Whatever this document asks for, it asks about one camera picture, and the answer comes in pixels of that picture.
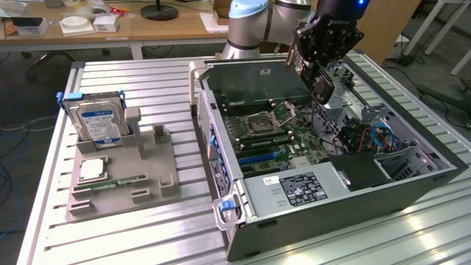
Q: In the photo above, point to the blue case release latch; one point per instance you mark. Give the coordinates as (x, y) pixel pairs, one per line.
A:
(224, 206)

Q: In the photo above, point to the grey cup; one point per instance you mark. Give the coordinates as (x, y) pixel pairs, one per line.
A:
(53, 3)

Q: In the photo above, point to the black stand base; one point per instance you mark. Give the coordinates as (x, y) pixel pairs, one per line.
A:
(448, 96)

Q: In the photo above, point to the black chair base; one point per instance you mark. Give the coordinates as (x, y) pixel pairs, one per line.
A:
(44, 59)

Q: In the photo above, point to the white labelled box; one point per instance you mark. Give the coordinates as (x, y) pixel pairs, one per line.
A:
(107, 25)

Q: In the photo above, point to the green installed RAM stick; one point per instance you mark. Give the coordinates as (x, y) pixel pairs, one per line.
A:
(267, 141)

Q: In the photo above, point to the brown cardboard box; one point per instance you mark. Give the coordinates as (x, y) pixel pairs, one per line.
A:
(220, 8)

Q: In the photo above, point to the black open PC case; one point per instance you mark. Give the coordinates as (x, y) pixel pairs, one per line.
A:
(331, 220)

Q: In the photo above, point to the metal disk bay cage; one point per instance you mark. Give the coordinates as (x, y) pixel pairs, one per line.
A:
(350, 96)

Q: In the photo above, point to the grey power supply unit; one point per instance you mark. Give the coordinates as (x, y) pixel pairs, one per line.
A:
(268, 198)

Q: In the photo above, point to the black round lamp base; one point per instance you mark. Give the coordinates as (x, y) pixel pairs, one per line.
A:
(159, 12)

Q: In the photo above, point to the metal socket cover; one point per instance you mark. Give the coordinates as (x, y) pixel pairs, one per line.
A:
(284, 113)

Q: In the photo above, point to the white box with round dish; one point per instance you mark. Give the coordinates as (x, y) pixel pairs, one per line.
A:
(75, 27)

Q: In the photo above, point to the green graphics card with fan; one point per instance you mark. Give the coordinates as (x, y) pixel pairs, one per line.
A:
(322, 85)

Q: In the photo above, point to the white box with black top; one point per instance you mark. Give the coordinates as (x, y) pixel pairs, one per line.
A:
(32, 29)

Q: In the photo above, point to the black power adapter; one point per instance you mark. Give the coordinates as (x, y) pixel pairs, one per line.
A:
(404, 60)

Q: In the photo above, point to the white box with red dot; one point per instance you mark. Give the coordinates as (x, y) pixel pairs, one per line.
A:
(399, 49)

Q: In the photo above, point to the green loose RAM stick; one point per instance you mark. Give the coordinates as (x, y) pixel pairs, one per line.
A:
(110, 184)

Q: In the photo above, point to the blue card retainer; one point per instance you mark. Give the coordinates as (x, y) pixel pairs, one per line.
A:
(211, 136)

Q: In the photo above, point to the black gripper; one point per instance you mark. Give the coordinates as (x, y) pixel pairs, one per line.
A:
(331, 36)

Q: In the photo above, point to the silver CPU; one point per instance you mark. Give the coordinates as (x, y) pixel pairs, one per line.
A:
(92, 169)

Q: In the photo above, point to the orange box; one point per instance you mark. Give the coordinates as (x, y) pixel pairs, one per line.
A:
(7, 29)

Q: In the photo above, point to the white paper stack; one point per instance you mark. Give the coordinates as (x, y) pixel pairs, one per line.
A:
(210, 25)

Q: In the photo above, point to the grey metal bracket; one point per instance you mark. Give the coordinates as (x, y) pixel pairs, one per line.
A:
(395, 163)

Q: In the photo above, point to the white table frame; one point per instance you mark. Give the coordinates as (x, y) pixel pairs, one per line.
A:
(430, 49)

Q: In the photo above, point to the CPU socket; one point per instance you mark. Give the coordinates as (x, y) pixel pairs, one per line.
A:
(260, 122)

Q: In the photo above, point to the hard disk in blue carrier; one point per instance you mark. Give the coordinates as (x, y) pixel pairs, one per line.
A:
(97, 121)

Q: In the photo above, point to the blue expansion slot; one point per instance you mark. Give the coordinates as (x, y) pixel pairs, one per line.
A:
(258, 159)

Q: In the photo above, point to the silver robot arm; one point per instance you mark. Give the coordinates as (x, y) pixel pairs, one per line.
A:
(250, 30)

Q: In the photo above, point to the silver chipset heatsink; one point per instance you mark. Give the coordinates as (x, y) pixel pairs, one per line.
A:
(300, 162)

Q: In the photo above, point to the green motherboard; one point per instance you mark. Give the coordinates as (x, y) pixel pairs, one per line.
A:
(298, 132)

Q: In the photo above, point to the wooden desk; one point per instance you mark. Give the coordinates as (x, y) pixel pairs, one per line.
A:
(166, 29)

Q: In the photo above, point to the wooden cabinet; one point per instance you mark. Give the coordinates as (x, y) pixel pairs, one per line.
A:
(386, 27)

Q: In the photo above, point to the red packet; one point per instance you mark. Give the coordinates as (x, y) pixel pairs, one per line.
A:
(118, 11)

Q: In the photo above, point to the grey parts rack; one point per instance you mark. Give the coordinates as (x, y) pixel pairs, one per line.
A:
(154, 165)

